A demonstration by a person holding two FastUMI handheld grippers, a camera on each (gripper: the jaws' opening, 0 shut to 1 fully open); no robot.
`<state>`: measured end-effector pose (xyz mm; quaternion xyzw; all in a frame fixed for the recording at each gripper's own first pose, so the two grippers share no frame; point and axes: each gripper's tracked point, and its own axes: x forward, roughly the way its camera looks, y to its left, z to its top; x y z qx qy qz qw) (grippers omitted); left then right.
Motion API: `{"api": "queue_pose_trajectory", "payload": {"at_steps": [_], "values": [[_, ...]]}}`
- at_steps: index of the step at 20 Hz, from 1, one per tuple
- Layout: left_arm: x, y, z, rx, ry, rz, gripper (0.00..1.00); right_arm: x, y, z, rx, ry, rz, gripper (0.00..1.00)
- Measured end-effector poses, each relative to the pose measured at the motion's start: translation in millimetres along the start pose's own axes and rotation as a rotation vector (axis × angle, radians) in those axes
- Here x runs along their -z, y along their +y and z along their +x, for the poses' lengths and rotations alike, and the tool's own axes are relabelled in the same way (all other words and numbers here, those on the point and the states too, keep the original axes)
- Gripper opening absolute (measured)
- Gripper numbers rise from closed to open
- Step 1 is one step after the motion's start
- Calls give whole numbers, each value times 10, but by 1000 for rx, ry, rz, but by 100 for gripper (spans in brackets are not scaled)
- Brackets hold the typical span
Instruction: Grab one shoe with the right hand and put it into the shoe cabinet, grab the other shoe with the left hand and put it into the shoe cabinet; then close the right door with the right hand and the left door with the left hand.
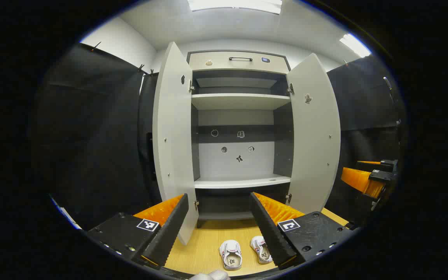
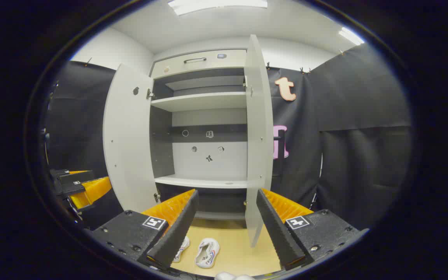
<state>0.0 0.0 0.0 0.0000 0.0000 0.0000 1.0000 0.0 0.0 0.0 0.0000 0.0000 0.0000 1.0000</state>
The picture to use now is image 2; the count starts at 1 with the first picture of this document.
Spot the white cabinet shelf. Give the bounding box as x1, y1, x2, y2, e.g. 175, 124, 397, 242
155, 175, 248, 189
151, 92, 247, 112

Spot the white shoe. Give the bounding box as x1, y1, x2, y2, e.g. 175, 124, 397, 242
195, 238, 221, 269
171, 235, 191, 263

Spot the white cabinet door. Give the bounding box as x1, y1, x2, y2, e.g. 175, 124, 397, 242
103, 63, 161, 214
244, 34, 274, 248

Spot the large ceiling light panel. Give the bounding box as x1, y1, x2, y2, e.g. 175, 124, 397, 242
168, 0, 268, 16

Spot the black right door handle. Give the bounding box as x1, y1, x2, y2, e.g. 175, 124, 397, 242
273, 128, 287, 160

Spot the white cabinet drawer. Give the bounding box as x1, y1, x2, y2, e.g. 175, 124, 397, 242
150, 49, 247, 79

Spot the white shoe cabinet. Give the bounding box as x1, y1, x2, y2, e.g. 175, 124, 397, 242
149, 49, 249, 228

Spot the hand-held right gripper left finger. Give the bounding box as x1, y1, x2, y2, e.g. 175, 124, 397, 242
91, 189, 200, 270

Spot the black backdrop cloth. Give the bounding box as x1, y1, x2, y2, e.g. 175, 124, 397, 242
46, 42, 412, 231

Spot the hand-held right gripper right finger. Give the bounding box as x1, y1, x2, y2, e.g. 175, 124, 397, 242
256, 189, 369, 271

